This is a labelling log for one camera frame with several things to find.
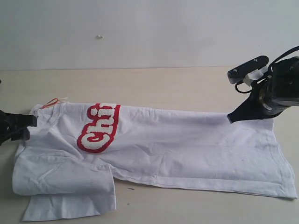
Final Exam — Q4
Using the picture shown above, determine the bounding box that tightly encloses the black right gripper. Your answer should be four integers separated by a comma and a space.
227, 57, 299, 123

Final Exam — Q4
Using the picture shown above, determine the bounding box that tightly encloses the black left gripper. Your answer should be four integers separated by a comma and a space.
0, 111, 37, 145

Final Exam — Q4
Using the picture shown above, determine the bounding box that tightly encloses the white t-shirt red lettering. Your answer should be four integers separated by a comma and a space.
12, 102, 297, 221

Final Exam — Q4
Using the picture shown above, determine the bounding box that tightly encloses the orange neck label tag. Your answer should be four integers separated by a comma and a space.
41, 97, 68, 109

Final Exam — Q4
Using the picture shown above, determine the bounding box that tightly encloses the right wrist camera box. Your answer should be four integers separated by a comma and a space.
227, 55, 269, 84

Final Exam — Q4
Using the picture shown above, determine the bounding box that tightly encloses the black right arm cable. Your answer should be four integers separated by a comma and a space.
235, 46, 299, 94

